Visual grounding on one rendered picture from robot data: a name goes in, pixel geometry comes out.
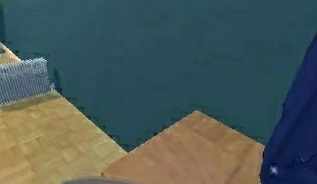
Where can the grey wall radiator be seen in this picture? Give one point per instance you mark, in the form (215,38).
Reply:
(13,82)

